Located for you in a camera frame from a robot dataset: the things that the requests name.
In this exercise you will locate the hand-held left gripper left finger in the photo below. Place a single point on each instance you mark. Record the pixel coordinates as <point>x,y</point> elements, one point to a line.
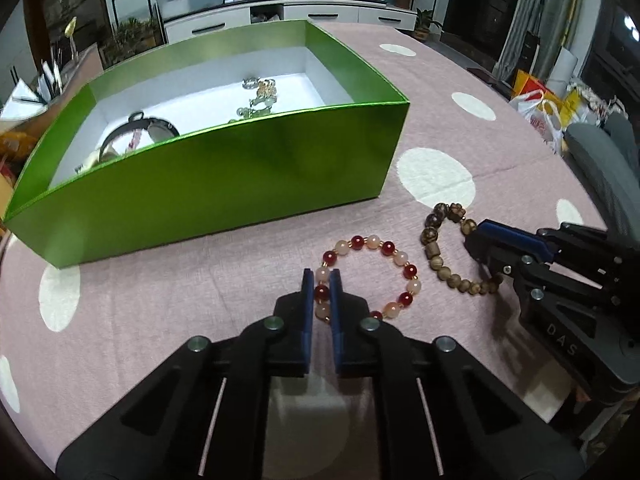
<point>306,310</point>

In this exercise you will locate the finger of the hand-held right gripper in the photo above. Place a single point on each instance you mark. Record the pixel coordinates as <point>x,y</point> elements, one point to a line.
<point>492,257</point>
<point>505,236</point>

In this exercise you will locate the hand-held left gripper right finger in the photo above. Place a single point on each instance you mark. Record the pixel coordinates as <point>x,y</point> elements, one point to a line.
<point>336,310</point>

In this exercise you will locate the green cardboard box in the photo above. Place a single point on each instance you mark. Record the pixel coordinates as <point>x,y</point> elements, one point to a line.
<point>225,175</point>

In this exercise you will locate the gold flower charm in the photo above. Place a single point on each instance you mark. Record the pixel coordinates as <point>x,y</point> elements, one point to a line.
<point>268,88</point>

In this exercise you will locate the black wrist watch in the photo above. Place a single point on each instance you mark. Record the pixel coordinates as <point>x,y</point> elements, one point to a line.
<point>160,127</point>

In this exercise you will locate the white wrist watch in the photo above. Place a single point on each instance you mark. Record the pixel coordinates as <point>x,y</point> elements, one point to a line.
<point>92,161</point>

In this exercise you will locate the grey chair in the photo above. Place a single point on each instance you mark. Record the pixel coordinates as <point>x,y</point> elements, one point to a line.
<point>605,160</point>

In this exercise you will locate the white plastic bag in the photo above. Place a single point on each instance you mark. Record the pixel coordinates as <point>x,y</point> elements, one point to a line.
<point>540,115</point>

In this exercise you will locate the yellow paper bag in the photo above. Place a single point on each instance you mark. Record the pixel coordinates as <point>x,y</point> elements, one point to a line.
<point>530,82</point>

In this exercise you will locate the small potted plant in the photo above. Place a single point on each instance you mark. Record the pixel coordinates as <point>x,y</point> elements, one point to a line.
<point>424,27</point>

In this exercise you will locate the white tv cabinet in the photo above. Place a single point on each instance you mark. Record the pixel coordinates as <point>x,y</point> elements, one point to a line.
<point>325,14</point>

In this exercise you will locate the bushy potted plant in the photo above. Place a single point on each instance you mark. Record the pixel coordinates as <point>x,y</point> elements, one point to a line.
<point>130,40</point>

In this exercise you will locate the beige storage bin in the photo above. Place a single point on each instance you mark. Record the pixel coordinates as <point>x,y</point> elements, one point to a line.
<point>75,75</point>

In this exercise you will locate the bunch of pens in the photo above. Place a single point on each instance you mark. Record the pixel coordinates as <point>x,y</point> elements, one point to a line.
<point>50,77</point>

